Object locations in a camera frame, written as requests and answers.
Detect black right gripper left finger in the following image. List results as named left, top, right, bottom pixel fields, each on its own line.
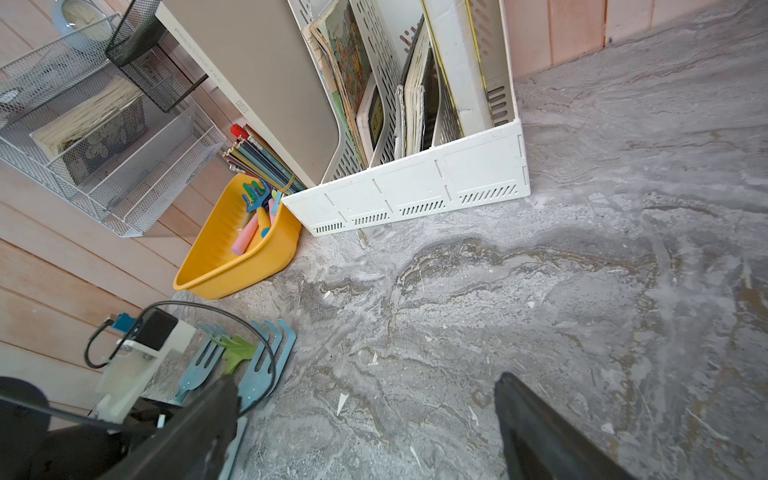
left=102, top=376, right=240, bottom=479

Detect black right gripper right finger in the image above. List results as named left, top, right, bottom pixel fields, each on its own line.
left=494, top=372, right=632, bottom=479

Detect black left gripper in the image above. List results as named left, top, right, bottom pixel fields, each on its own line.
left=0, top=376, right=181, bottom=480

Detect green rake wooden handle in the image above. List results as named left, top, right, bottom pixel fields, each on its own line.
left=211, top=335, right=257, bottom=376

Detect light blue hand fork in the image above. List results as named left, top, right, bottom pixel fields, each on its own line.
left=218, top=318, right=298, bottom=480

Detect yellow storage tray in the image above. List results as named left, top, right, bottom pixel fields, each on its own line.
left=173, top=174, right=302, bottom=300

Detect blue fork yellow handle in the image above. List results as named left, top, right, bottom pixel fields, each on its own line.
left=245, top=207, right=271, bottom=252

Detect coloured pencils bundle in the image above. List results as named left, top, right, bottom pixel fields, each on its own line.
left=224, top=124, right=306, bottom=194

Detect white file organizer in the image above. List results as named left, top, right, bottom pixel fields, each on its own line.
left=156, top=1, right=531, bottom=236

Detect black mesh basket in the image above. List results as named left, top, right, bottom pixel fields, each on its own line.
left=105, top=0, right=208, bottom=113

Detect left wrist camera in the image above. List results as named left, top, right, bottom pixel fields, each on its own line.
left=84, top=300, right=195, bottom=423

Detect white wire shelf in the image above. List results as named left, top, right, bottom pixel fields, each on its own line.
left=1, top=14, right=226, bottom=238

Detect books on wire shelf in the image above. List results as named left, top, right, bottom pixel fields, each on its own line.
left=30, top=77, right=146, bottom=186

